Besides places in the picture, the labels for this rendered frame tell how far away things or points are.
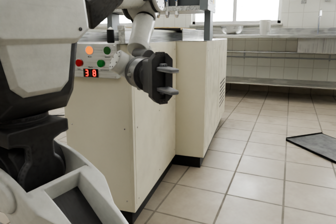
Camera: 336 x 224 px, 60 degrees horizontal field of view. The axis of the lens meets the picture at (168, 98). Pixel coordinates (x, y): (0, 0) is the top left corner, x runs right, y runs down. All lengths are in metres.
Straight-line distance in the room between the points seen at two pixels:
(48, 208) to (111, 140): 0.78
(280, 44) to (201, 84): 3.09
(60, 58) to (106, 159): 0.83
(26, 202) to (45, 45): 0.27
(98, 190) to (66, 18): 0.33
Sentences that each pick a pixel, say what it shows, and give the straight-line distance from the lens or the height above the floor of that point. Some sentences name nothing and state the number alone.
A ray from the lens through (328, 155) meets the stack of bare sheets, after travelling 2.45.
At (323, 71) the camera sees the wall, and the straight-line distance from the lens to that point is 4.85.
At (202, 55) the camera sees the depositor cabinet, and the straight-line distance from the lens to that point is 1.80.
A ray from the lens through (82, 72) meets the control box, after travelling 1.26.
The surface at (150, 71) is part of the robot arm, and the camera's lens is 0.69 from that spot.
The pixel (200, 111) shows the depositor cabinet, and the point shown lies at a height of 0.40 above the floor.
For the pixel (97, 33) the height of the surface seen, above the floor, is 0.88.
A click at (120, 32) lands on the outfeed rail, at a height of 0.88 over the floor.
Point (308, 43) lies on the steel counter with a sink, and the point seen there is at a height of 0.77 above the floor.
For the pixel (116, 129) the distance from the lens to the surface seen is 1.28.
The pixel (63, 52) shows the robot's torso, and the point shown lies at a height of 0.84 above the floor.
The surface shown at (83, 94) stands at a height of 0.62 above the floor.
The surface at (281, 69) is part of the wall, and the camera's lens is 4.82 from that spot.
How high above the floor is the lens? 0.87
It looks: 12 degrees down
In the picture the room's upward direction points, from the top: straight up
